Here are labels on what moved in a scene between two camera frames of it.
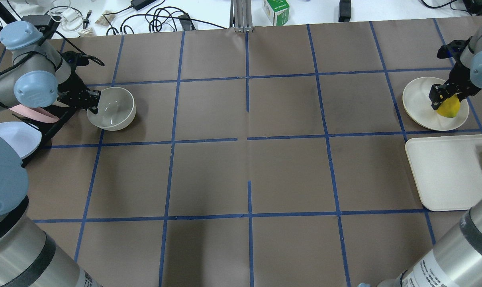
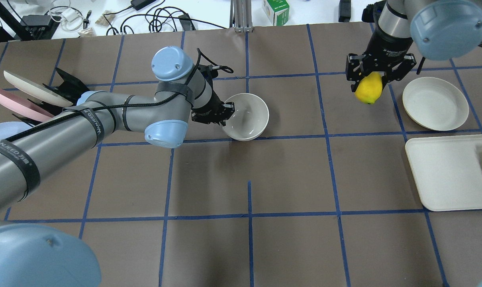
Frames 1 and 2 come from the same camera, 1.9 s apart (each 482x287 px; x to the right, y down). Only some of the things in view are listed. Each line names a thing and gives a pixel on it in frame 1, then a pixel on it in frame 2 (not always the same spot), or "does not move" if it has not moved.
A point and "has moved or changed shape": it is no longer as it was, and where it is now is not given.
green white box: x=277 y=11 does not move
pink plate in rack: x=38 y=114 does not move
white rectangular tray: x=449 y=172 does not move
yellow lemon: x=450 y=107 -> x=369 y=88
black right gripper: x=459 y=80 -> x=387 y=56
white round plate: x=418 y=105 does not move
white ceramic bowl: x=117 y=109 has moved or changed shape
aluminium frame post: x=240 y=17 does not move
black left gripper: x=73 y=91 -> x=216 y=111
